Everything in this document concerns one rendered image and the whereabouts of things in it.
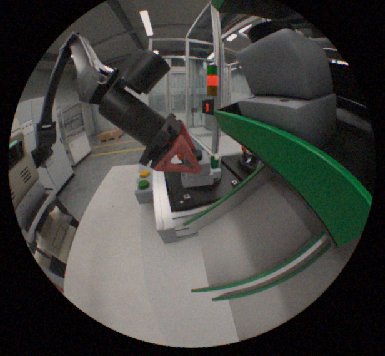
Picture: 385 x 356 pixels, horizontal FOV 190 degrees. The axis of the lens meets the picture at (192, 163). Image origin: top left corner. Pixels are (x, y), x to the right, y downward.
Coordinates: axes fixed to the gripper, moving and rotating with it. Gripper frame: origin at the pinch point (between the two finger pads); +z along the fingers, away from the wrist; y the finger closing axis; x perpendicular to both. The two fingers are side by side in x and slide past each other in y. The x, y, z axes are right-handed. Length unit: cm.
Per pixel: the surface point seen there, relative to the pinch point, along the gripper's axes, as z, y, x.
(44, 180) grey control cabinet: -178, 36, 251
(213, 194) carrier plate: 14.2, 2.2, 6.3
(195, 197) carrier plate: 10.0, 1.4, 10.1
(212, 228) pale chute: 7.3, -10.6, 3.8
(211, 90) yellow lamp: -1.5, 35.0, -16.0
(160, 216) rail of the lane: 3.0, -4.5, 16.8
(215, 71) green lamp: -6.7, 36.3, -24.0
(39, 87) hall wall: -771, 298, 317
